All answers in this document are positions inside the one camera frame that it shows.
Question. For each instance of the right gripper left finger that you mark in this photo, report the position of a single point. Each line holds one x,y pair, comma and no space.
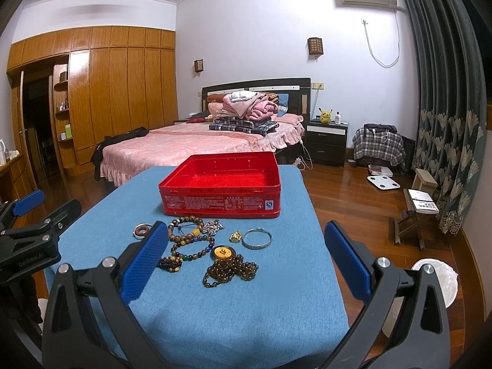
89,323

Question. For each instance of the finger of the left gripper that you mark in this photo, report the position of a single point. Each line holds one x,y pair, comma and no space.
11,211
53,225

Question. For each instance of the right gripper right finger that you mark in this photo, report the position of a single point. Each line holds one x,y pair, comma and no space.
420,337

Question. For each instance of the reddish brown ring bangle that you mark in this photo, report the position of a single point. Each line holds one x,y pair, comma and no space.
141,231

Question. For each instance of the silver chain star pendant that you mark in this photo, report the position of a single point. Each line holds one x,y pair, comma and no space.
211,227

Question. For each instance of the dark bead necklace yellow pendant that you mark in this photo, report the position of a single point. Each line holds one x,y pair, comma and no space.
226,265

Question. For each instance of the black clothing on bed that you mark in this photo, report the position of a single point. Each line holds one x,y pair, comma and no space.
97,157

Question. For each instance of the small wooden stool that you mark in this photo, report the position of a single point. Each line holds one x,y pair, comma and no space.
410,221

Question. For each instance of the wooden wardrobe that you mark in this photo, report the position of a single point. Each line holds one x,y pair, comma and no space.
104,81

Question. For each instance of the white book on stool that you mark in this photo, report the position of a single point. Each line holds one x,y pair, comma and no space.
422,202

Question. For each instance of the pink covered bed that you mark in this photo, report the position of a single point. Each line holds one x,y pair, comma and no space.
171,145

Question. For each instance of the white bathroom scale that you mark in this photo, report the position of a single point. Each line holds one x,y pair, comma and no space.
383,183

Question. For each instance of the blue table cloth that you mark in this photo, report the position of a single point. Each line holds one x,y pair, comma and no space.
260,293

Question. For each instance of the silver bangle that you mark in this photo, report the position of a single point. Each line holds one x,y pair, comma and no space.
257,239

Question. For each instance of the small gold charm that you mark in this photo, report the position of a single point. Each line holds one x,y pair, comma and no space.
235,237

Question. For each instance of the dark floral curtain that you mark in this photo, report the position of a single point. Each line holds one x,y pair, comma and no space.
450,143

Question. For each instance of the plaid cloth covered chair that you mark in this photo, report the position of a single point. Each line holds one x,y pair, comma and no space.
379,141

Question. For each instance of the red tin box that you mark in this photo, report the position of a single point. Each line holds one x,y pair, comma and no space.
226,185

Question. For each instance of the black nightstand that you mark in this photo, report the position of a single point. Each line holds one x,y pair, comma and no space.
327,142

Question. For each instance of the yellow pikachu plush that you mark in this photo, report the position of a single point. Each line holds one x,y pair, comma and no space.
325,116

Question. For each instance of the pile of folded clothes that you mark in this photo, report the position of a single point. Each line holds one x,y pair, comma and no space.
243,112

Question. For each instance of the black bed headboard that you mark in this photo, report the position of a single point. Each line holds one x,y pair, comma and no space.
297,88

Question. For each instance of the left wall lamp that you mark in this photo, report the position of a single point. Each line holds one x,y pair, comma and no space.
198,65

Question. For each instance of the wall lamp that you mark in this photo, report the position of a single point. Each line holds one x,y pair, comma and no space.
198,65
315,47

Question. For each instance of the right wall lamp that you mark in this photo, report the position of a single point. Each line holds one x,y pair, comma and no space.
315,47

